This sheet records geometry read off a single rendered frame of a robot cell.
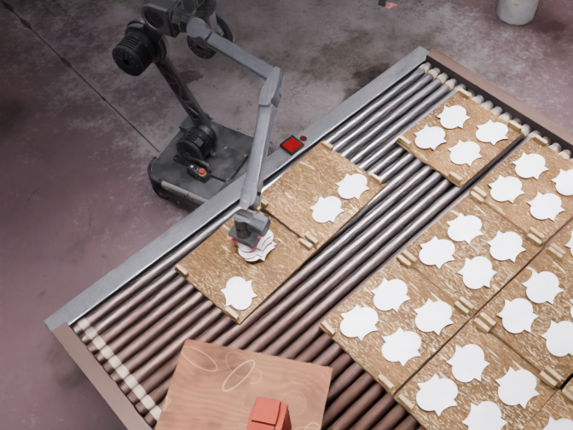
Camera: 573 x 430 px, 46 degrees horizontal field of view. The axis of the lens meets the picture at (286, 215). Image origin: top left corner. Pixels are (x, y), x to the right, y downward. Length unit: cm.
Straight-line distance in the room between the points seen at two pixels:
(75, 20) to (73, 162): 136
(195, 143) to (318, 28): 160
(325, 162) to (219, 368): 101
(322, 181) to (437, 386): 94
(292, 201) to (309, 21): 244
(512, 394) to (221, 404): 94
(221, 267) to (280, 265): 22
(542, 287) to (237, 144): 194
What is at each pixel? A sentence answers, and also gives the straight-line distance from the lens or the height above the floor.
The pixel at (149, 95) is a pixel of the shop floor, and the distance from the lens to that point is 453.
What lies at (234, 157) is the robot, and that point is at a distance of 372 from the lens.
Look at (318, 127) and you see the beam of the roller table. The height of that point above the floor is 92.
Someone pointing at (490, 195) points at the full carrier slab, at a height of 94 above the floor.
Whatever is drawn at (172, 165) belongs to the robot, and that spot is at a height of 24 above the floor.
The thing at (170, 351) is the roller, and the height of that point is 92.
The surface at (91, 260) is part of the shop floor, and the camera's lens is 382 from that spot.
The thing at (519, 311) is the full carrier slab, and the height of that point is 95.
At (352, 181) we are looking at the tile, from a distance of 272.
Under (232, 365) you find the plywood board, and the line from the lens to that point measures 223.
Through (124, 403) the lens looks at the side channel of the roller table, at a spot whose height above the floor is 95.
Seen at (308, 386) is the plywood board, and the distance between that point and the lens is 219.
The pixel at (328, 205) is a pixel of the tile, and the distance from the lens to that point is 264.
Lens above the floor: 309
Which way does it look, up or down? 55 degrees down
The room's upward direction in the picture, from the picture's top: 5 degrees counter-clockwise
